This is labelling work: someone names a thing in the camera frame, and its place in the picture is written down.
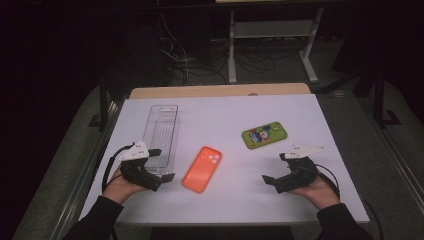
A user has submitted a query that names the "black floor cable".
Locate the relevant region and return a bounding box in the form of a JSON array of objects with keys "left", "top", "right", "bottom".
[{"left": 361, "top": 198, "right": 385, "bottom": 240}]

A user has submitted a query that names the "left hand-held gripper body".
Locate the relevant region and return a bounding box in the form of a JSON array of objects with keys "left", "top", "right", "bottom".
[{"left": 119, "top": 140, "right": 164, "bottom": 193}]

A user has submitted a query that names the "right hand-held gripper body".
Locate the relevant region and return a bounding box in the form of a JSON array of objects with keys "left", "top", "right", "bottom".
[{"left": 274, "top": 144, "right": 327, "bottom": 194}]

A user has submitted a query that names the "orange phone case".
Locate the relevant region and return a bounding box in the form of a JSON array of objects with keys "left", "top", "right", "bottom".
[{"left": 181, "top": 146, "right": 223, "bottom": 194}]

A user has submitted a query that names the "white-framed desk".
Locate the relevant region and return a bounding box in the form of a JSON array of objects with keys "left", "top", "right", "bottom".
[{"left": 214, "top": 0, "right": 326, "bottom": 84}]

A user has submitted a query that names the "green cartoon phone case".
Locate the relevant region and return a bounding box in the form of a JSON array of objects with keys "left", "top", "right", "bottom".
[{"left": 241, "top": 121, "right": 289, "bottom": 150}]

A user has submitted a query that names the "person's left hand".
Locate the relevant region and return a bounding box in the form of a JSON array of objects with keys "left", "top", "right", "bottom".
[{"left": 102, "top": 168, "right": 148, "bottom": 205}]

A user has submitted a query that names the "black metal stand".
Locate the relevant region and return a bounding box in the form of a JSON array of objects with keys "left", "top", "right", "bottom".
[
  {"left": 372, "top": 66, "right": 403, "bottom": 130},
  {"left": 87, "top": 76, "right": 112, "bottom": 130}
]

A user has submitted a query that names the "right hand-held gripper black cable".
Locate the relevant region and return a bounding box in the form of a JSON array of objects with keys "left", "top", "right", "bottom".
[{"left": 314, "top": 163, "right": 342, "bottom": 201}]

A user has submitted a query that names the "bundle of floor cables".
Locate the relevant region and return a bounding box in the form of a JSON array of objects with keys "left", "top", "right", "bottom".
[{"left": 155, "top": 13, "right": 278, "bottom": 86}]

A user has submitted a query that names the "metal rail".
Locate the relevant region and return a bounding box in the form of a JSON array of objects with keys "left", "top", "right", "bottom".
[
  {"left": 358, "top": 96, "right": 424, "bottom": 214},
  {"left": 49, "top": 99, "right": 123, "bottom": 240}
]

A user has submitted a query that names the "clear plastic tray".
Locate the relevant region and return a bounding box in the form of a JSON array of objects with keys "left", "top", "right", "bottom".
[{"left": 141, "top": 104, "right": 181, "bottom": 178}]

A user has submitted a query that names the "person's right hand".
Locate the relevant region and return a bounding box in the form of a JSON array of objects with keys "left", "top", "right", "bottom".
[{"left": 289, "top": 174, "right": 340, "bottom": 211}]

